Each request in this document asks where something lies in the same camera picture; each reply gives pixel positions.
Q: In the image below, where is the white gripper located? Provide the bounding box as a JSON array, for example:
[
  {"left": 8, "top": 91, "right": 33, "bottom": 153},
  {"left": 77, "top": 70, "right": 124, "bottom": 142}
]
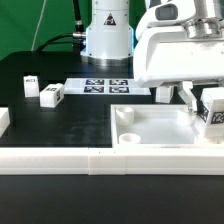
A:
[{"left": 133, "top": 26, "right": 224, "bottom": 114}]

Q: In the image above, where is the white square tabletop part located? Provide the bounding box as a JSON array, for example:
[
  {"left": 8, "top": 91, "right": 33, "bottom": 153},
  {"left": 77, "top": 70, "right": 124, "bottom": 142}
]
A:
[{"left": 110, "top": 104, "right": 224, "bottom": 148}]

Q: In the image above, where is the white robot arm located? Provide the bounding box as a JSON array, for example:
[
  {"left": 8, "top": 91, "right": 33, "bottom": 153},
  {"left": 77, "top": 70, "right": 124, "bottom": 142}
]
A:
[{"left": 81, "top": 0, "right": 224, "bottom": 113}]

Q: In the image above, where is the white front fence wall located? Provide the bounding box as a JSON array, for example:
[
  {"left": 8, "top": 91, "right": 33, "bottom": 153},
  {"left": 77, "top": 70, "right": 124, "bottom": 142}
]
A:
[{"left": 0, "top": 147, "right": 224, "bottom": 175}]

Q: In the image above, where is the white fence wall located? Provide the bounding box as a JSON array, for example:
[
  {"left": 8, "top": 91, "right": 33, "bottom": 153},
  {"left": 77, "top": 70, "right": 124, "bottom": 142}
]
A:
[
  {"left": 0, "top": 107, "right": 10, "bottom": 137},
  {"left": 0, "top": 147, "right": 224, "bottom": 175}
]

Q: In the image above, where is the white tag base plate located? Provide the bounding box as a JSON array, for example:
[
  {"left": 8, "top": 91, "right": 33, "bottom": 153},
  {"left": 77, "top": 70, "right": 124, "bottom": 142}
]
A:
[{"left": 64, "top": 78, "right": 151, "bottom": 96}]

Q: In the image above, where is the black cable bundle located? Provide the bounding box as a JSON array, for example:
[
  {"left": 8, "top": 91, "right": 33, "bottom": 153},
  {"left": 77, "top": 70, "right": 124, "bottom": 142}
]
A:
[{"left": 35, "top": 0, "right": 88, "bottom": 54}]

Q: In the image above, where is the white thin cable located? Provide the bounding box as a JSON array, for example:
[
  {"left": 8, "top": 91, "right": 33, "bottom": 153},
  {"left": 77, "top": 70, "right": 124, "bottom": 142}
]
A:
[{"left": 30, "top": 0, "right": 48, "bottom": 52}]

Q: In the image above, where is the white left fence wall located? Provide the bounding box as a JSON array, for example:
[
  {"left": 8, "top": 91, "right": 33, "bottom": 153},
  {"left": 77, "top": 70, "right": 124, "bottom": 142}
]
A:
[{"left": 0, "top": 107, "right": 10, "bottom": 137}]

